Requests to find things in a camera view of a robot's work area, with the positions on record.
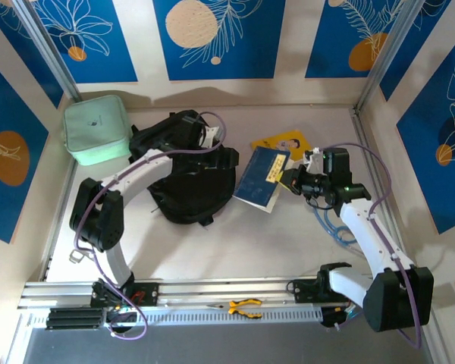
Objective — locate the dark blue notebook yellow label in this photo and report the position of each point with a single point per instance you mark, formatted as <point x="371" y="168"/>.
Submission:
<point x="254" y="178"/>

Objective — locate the yellow picture book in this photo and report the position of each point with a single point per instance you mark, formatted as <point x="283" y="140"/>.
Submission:
<point x="273" y="142"/>

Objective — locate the black backpack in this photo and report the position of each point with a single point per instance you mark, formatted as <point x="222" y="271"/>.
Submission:
<point x="193" y="197"/>

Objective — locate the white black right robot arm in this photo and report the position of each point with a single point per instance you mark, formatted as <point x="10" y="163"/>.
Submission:
<point x="368" y="235"/>

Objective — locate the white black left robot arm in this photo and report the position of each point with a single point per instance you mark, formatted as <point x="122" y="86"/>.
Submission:
<point x="144" y="176"/>

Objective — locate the mint green zip pouch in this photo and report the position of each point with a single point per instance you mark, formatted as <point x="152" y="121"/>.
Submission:
<point x="95" y="129"/>

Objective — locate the black ribbed box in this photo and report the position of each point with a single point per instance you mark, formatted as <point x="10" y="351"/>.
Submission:
<point x="74" y="318"/>

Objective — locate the blue floral wall poster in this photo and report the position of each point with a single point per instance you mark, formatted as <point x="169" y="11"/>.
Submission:
<point x="250" y="45"/>
<point x="110" y="45"/>
<point x="440" y="182"/>
<point x="421" y="45"/>
<point x="7" y="113"/>
<point x="22" y="57"/>
<point x="326" y="38"/>

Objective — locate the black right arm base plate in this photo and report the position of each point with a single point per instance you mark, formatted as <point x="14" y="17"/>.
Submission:
<point x="303" y="290"/>

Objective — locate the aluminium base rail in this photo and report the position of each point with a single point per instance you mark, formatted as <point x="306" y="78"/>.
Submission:
<point x="220" y="289"/>

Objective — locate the aluminium frame post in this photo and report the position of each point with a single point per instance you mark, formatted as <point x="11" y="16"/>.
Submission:
<point x="49" y="49"/>
<point x="390" y="49"/>

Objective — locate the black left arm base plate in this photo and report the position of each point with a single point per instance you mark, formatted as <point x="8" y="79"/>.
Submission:
<point x="148" y="292"/>

